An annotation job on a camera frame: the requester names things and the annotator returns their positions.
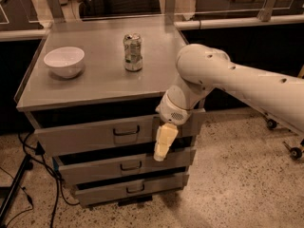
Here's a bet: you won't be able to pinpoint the grey top drawer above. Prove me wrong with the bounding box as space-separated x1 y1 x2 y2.
26 93 207 157

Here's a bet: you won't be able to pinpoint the black floor cable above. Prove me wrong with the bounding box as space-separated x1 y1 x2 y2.
0 131 80 228

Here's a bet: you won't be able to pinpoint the grey drawer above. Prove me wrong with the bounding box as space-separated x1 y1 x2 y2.
26 93 207 157
53 137 196 184
75 167 189 206

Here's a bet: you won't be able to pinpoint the black tripod stand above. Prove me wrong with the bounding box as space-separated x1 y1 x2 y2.
0 154 32 228

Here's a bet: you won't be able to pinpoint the white horizontal rail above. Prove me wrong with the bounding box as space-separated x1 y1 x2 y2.
0 14 304 42

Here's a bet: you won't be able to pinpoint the grey bottom drawer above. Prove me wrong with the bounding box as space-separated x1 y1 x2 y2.
75 167 189 206

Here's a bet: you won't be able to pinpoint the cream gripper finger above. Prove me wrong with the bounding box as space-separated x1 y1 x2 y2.
154 123 179 162

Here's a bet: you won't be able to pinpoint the grey drawer cabinet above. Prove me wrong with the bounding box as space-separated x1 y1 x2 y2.
14 15 215 211

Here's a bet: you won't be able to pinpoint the white ceramic bowl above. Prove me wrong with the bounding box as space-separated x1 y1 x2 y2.
44 47 85 79

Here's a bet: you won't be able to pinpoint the black caster wheel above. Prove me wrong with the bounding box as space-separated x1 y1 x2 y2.
265 118 277 130
283 142 303 161

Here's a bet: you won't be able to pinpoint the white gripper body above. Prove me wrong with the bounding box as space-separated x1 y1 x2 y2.
156 92 191 125

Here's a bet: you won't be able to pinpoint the crushed green soda can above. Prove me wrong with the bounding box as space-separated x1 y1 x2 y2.
123 33 143 72

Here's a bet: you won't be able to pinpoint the grey middle drawer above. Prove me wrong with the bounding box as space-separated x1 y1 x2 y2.
53 137 196 184

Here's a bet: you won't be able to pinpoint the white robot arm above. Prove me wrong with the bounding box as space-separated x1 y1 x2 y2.
154 44 304 162

